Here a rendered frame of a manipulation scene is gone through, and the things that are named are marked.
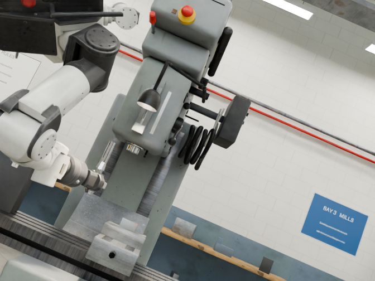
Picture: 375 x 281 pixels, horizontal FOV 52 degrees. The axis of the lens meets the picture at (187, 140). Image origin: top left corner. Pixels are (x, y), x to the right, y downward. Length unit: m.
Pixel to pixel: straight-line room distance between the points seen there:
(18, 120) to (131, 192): 1.02
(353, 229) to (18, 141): 5.81
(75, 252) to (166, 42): 0.79
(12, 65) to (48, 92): 5.49
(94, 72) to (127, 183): 0.92
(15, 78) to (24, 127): 5.44
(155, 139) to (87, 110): 4.56
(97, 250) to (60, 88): 0.56
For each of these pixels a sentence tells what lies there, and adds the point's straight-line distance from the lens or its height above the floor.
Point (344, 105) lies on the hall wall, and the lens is 6.52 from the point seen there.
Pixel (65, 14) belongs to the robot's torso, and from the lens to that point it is 1.05.
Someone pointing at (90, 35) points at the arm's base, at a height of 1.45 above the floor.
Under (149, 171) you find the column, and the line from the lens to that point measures 1.81.
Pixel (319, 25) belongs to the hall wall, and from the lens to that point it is 6.82.
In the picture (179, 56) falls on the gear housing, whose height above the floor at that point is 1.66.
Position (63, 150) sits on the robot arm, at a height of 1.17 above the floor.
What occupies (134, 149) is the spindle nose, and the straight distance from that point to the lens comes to 1.43.
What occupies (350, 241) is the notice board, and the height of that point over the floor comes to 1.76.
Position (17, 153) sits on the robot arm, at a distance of 0.89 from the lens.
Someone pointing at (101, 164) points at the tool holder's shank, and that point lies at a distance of 1.32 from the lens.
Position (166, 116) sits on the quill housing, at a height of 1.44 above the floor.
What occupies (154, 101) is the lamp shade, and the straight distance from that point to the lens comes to 1.23.
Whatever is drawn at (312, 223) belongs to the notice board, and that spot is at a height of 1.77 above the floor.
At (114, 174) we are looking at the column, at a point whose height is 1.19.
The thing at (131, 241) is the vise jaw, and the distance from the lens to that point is 1.36.
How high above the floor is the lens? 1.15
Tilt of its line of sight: 10 degrees up
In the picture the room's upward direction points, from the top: 24 degrees clockwise
